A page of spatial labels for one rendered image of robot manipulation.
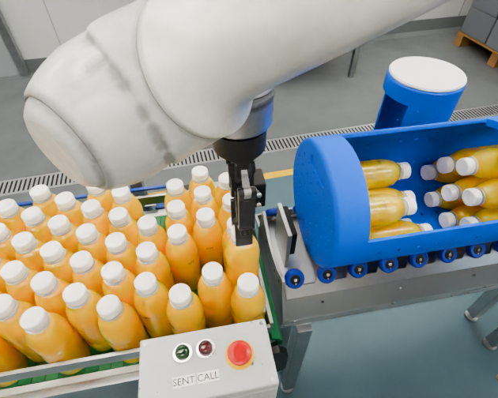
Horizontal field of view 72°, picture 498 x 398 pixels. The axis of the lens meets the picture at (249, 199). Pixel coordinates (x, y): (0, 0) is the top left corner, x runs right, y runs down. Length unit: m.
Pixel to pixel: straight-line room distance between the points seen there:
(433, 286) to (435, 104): 0.71
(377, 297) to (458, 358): 1.08
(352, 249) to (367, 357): 1.17
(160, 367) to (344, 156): 0.47
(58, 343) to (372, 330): 1.46
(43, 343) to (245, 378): 0.36
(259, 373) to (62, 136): 0.44
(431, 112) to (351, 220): 0.89
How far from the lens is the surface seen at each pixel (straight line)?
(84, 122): 0.22
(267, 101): 0.42
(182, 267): 0.76
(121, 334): 0.69
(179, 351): 0.57
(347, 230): 0.65
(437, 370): 1.91
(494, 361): 2.06
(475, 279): 1.07
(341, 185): 0.63
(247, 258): 0.64
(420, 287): 0.98
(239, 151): 0.45
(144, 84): 0.23
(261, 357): 0.57
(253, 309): 0.66
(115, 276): 0.68
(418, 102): 1.44
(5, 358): 0.83
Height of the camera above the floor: 1.64
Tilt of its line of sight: 46 degrees down
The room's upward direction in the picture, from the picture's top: straight up
